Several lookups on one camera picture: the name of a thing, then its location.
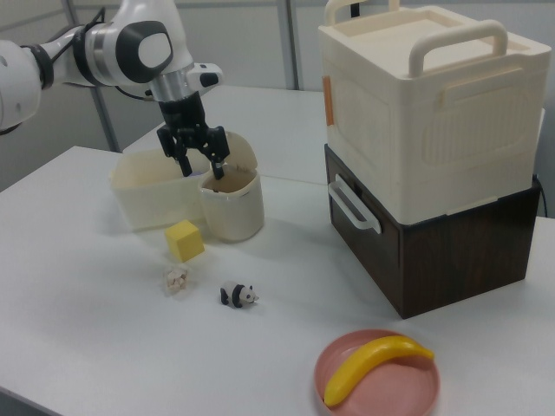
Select crumpled white paper ball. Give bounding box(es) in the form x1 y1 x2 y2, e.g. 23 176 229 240
160 264 193 298

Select white open plastic bin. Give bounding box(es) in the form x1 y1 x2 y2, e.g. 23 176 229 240
108 148 208 232

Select yellow foam cube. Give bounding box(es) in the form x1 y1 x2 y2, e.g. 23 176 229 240
164 218 206 263

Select black and white panda figurine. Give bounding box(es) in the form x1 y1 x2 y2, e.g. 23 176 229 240
219 280 261 310

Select pink round plate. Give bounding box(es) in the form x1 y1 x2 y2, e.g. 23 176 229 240
314 328 442 416

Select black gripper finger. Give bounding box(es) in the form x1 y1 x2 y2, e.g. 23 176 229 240
156 125 193 178
194 126 231 182

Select yellow toy banana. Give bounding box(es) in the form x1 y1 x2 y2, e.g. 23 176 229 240
323 335 436 408

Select cream storage box handle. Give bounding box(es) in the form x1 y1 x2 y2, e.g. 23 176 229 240
408 19 509 80
324 0 402 25

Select white lidded trash can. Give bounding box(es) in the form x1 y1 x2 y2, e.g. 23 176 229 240
198 131 265 243

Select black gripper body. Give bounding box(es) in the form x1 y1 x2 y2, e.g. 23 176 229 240
158 93 210 147

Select copper latch strip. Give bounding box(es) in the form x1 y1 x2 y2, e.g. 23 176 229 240
322 74 336 130

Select cream plastic storage box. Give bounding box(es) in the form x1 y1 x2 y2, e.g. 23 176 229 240
317 0 552 225

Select white drawer handle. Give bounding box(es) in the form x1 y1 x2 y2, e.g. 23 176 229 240
327 179 382 234

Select dark brown drawer cabinet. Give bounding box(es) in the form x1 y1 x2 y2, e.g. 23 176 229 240
323 143 544 321

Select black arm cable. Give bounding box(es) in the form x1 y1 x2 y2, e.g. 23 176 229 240
41 6 108 70

